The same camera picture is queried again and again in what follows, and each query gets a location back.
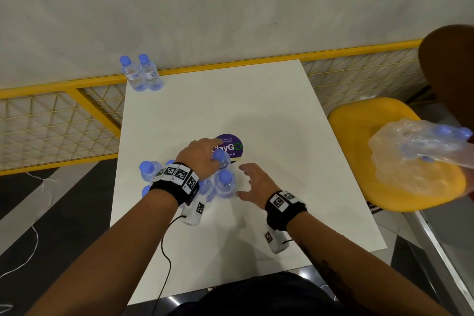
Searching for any plastic wrap bottle pack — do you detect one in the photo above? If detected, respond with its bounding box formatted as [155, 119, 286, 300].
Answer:
[367, 118, 474, 196]

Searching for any person's right forearm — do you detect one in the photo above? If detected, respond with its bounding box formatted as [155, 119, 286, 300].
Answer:
[287, 212, 451, 316]

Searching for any yellow chair with wooden back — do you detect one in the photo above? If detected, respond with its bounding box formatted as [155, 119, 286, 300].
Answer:
[327, 24, 474, 213]

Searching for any black marker wristband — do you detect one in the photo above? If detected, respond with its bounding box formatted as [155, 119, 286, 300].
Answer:
[149, 162, 200, 206]
[265, 190, 308, 232]

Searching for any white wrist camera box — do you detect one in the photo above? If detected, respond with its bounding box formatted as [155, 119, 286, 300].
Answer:
[264, 229, 289, 254]
[179, 199, 207, 227]

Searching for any white cord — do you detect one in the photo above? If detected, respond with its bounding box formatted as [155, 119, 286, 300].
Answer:
[0, 172, 52, 313]

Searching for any person's left hand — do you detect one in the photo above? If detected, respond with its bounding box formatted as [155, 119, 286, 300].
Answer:
[175, 137, 224, 182]

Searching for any person's left forearm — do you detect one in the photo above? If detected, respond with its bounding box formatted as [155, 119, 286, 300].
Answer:
[26, 190, 180, 316]

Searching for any person's right hand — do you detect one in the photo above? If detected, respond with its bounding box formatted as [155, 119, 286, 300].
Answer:
[237, 162, 282, 211]

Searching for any white table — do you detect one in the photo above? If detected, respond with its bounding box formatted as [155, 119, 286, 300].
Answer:
[109, 59, 388, 306]

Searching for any round purple sticker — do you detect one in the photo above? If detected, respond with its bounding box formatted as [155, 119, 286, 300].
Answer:
[211, 133, 244, 163]

